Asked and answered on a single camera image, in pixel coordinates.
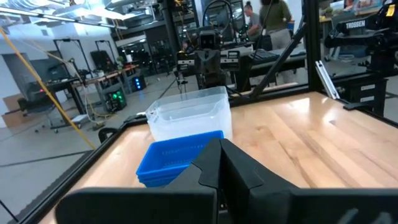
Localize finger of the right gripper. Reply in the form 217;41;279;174
198;62;211;90
210;62;223;90

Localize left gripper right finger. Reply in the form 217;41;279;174
221;139;398;224

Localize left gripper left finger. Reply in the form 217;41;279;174
55;139;222;224

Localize clear plastic basket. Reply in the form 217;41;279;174
146;90;233;138
147;93;233;142
145;86;233;125

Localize blue plastic basket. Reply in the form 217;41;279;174
138;179;185;189
136;129;225;180
136;174;187;184

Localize person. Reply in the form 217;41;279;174
259;0;294;52
243;1;262;41

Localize black side table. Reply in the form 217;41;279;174
236;46;308;93

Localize black vertical pole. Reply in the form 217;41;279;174
160;0;183;63

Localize computer tower blue lights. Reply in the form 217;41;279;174
130;74;147;93

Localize computer tower green lights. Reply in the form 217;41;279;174
104;88;127;113

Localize silver aluminium bar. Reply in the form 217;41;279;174
315;60;340;100

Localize wooden workbench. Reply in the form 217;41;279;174
46;63;139;94

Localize black office chair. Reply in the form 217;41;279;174
17;93;60;134

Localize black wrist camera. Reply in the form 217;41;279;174
197;30;220;51

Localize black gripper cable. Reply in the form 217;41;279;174
202;0;238;34

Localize black aluminium table frame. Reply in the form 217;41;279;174
7;0;398;224

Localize black looped cable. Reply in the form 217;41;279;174
98;126;125;144

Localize yellow hanging cable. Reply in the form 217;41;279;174
0;27;97;151

